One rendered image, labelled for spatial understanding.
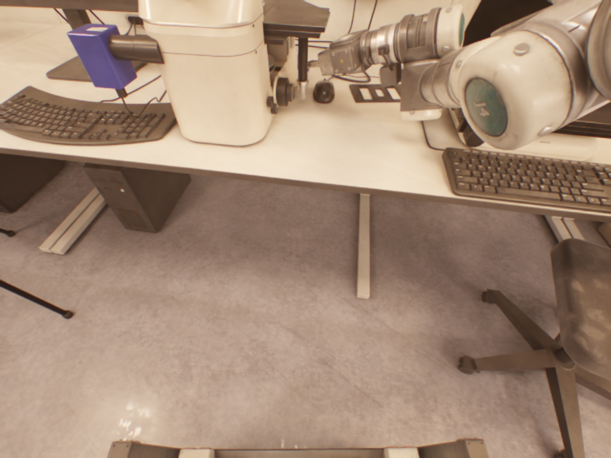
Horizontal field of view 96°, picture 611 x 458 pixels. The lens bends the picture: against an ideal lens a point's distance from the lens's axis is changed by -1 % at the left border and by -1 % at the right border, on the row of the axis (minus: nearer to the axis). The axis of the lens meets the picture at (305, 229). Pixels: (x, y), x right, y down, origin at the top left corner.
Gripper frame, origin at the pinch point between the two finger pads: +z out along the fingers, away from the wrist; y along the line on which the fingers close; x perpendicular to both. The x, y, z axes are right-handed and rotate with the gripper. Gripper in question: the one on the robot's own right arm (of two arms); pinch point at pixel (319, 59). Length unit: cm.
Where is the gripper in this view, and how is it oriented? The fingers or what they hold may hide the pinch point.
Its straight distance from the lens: 77.8
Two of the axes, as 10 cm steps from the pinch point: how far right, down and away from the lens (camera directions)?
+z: -8.1, -1.6, 5.6
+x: -2.7, -7.4, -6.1
